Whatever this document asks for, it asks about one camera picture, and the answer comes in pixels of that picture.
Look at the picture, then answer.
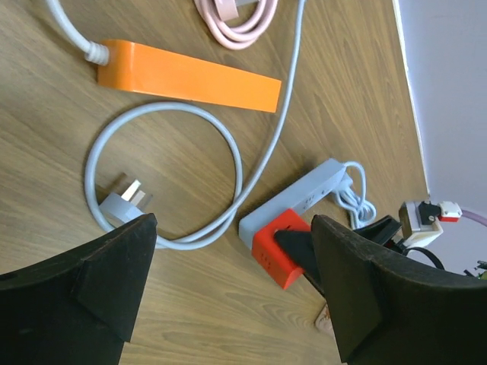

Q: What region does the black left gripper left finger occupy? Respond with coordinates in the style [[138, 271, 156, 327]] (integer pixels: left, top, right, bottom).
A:
[[1, 214, 157, 364]]

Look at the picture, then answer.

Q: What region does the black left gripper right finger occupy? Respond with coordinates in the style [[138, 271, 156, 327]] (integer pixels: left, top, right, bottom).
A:
[[311, 215, 486, 364]]

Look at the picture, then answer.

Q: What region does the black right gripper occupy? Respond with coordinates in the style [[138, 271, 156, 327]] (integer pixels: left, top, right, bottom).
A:
[[273, 214, 446, 296]]

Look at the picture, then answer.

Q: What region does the red cube adapter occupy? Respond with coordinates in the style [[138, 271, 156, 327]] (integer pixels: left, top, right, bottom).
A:
[[251, 209, 319, 290]]

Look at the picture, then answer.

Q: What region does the pink patterned cube adapter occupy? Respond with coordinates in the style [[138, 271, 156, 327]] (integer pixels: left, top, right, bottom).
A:
[[315, 303, 335, 338]]

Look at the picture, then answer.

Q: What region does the light blue adapter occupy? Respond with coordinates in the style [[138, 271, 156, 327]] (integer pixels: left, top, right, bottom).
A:
[[238, 158, 377, 248]]

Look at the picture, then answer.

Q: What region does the light blue round power strip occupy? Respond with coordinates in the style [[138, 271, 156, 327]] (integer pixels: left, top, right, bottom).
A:
[[84, 0, 307, 251]]

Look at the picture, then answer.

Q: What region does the pink round power strip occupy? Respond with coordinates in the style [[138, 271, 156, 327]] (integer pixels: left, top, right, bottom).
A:
[[194, 0, 279, 50]]

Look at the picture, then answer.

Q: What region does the orange power strip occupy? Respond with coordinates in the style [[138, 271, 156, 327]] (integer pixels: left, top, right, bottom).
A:
[[45, 0, 282, 113]]

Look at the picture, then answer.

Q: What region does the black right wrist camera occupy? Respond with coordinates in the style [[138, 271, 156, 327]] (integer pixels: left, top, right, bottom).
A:
[[399, 201, 463, 248]]

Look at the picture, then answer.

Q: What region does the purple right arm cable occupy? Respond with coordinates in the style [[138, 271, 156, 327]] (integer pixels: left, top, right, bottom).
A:
[[460, 208, 487, 227]]

